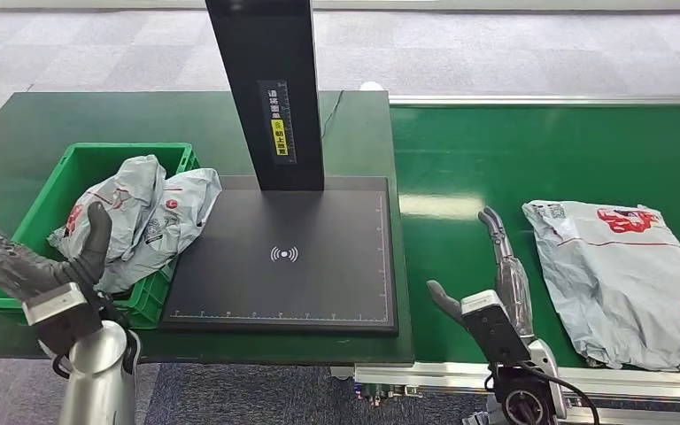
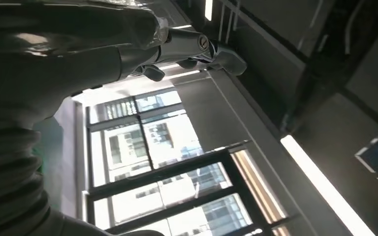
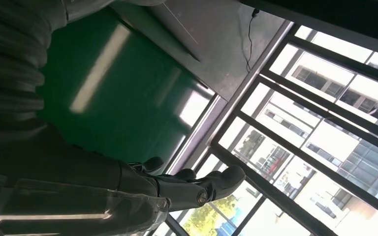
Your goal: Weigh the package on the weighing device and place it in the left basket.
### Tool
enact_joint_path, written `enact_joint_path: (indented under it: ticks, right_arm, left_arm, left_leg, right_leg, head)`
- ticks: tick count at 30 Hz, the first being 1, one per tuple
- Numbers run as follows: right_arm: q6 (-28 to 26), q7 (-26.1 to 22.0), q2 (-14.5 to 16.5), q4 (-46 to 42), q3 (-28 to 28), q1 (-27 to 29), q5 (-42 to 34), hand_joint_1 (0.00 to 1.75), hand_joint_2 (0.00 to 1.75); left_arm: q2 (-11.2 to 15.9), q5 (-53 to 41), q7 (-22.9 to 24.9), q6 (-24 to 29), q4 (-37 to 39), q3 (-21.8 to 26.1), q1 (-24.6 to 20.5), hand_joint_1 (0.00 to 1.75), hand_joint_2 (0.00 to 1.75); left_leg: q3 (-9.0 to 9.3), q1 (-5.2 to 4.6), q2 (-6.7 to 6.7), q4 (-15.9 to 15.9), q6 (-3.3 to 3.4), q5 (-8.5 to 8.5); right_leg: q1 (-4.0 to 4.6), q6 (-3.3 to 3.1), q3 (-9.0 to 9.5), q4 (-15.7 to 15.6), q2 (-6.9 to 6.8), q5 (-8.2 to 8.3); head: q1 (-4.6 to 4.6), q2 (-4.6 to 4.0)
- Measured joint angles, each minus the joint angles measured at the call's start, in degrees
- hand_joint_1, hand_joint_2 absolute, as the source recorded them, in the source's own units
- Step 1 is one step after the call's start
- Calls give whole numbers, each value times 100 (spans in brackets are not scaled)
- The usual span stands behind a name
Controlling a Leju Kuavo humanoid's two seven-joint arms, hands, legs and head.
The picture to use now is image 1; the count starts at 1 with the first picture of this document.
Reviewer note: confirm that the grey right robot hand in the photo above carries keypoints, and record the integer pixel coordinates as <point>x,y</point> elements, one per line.
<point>515,293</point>

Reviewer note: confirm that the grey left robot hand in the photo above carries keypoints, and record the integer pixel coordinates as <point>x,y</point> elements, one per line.
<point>35,270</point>

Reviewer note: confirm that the grey package with red stripe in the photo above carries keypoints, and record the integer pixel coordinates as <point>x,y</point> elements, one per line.
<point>140,234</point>

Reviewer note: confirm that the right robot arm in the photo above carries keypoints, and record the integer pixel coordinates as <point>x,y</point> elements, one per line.
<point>527,405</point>

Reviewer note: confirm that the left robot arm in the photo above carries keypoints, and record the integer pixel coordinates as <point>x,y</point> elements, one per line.
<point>96,381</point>

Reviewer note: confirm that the green plastic basket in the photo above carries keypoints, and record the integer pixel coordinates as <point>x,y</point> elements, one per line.
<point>61,182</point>

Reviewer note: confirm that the grey package with red logo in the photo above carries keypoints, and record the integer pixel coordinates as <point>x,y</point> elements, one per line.
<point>610,281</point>

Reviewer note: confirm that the black weighing device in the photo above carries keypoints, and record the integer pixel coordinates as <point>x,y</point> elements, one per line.
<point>287,281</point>

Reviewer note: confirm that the green conveyor belt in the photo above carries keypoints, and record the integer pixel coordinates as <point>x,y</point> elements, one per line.
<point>492,152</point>

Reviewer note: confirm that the small white object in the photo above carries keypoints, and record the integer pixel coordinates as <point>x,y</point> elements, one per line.
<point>371,86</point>

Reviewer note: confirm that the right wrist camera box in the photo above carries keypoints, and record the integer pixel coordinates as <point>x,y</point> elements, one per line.
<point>492,328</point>

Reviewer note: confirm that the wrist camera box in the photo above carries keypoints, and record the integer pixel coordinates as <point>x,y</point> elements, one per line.
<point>58,305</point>
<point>492,328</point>

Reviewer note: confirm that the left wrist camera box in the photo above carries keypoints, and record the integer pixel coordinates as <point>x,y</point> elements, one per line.
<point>58,305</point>

